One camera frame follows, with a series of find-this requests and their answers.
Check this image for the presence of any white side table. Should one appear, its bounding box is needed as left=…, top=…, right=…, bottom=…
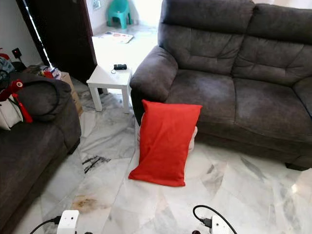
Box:
left=87, top=65, right=133, bottom=114

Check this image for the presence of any cardboard box with red tape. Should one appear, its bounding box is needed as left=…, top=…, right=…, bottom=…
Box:
left=61, top=72, right=84, bottom=117

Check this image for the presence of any grey blue cloth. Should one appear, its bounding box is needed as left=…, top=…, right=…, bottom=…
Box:
left=0, top=58, right=15, bottom=75

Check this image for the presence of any teal plastic chair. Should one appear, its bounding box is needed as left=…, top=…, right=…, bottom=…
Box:
left=106, top=0, right=133, bottom=29

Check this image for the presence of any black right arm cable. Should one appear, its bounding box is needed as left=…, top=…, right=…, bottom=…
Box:
left=193, top=205, right=238, bottom=234

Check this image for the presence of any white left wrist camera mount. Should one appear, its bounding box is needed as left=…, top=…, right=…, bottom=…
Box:
left=57, top=210, right=80, bottom=234

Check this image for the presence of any dark wooden door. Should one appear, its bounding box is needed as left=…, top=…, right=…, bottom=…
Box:
left=16, top=0, right=98, bottom=83

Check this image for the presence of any printed floor mat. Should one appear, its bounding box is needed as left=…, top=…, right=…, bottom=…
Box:
left=102, top=31, right=134, bottom=44

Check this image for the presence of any white bag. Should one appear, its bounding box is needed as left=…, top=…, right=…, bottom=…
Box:
left=0, top=95, right=25, bottom=131

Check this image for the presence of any small red blue carton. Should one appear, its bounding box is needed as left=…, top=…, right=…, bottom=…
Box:
left=42, top=66, right=62, bottom=79

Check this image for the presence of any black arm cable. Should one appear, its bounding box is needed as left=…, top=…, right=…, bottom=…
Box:
left=29, top=216, right=61, bottom=234
left=193, top=205, right=238, bottom=234

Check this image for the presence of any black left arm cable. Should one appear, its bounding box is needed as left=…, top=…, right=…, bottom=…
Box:
left=29, top=216, right=61, bottom=234

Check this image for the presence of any red long object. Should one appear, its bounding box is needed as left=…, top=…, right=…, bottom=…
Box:
left=0, top=79, right=34, bottom=123

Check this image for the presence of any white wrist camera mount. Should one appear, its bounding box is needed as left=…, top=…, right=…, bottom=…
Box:
left=57, top=210, right=80, bottom=234
left=211, top=216, right=228, bottom=234

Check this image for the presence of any red pillow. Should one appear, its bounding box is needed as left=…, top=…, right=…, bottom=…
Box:
left=128, top=99, right=203, bottom=187

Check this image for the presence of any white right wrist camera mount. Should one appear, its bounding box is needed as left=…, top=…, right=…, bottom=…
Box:
left=211, top=216, right=228, bottom=234

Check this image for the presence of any brown two-seat fabric sofa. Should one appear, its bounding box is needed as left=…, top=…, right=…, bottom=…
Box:
left=130, top=0, right=312, bottom=171

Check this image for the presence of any black cord loop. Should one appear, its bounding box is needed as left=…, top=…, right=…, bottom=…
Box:
left=24, top=79, right=67, bottom=121

